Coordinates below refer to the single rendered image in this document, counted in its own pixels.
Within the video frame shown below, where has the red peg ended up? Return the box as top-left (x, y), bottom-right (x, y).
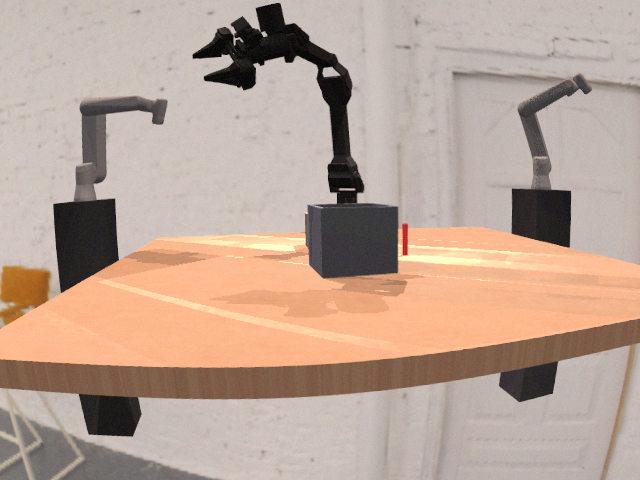
top-left (402, 223), bottom-right (408, 256)

